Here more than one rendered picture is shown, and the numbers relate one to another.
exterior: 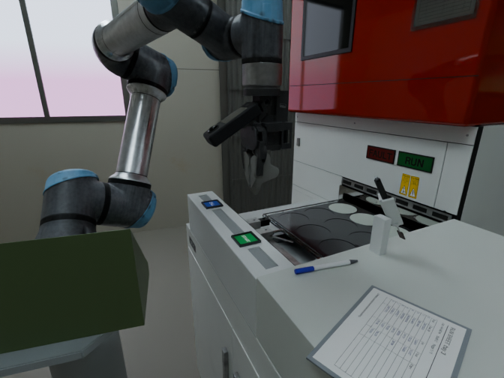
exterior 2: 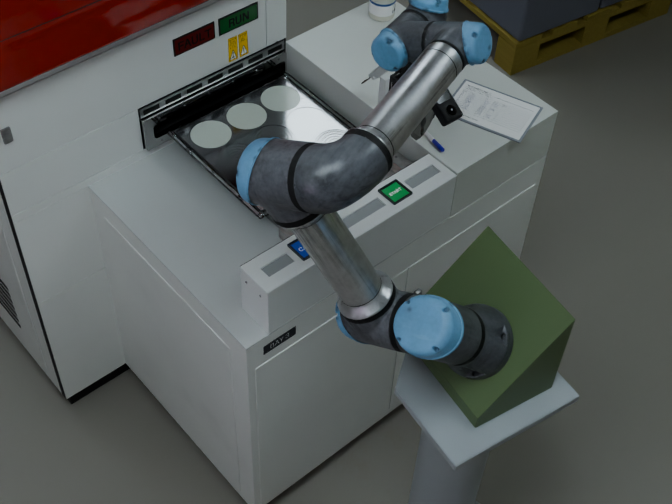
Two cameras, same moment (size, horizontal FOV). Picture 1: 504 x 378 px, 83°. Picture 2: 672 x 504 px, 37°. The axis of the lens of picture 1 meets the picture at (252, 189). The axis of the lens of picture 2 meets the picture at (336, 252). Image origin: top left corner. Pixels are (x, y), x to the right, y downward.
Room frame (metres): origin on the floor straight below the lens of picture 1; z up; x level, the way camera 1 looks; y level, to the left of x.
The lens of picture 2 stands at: (1.21, 1.50, 2.55)
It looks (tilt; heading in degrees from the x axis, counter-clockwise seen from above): 49 degrees down; 253
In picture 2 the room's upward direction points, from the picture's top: 3 degrees clockwise
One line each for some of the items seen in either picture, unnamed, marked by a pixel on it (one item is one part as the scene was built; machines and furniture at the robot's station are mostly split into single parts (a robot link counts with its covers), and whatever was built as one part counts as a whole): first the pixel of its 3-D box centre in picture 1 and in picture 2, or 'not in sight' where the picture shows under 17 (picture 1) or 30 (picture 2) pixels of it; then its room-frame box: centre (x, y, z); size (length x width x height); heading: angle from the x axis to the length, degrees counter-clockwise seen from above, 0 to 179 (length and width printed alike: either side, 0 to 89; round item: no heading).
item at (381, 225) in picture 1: (387, 223); (381, 78); (0.56, -0.29, 1.03); 0.06 x 0.04 x 0.13; 116
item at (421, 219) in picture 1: (382, 213); (217, 98); (0.94, -0.47, 0.89); 0.44 x 0.02 x 0.10; 26
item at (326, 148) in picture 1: (352, 168); (149, 84); (1.10, -0.40, 1.02); 0.81 x 0.03 x 0.40; 26
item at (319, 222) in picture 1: (340, 226); (273, 139); (0.83, -0.29, 0.90); 0.34 x 0.34 x 0.01; 26
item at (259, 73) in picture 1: (261, 77); not in sight; (0.58, -0.02, 1.33); 0.08 x 0.08 x 0.05
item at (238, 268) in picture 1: (227, 242); (351, 240); (0.73, 0.07, 0.89); 0.55 x 0.09 x 0.14; 26
